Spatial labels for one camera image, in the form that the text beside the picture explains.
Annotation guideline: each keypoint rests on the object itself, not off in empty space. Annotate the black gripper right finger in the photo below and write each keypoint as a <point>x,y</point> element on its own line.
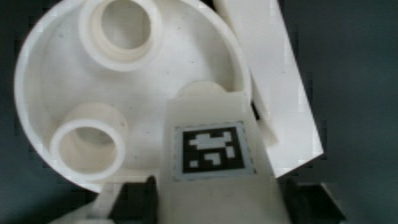
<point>309,204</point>

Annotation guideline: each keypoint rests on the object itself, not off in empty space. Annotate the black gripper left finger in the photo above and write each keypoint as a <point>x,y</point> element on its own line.
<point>126,203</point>

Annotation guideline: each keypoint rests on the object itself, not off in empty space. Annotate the white stool leg with tag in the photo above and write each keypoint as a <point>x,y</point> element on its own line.
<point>219,189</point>

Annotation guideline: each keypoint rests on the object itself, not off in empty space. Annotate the white round stool seat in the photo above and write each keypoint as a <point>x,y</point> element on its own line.
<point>114,53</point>

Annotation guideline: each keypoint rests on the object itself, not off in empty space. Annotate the white right fence rail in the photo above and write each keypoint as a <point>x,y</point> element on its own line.
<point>286,122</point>

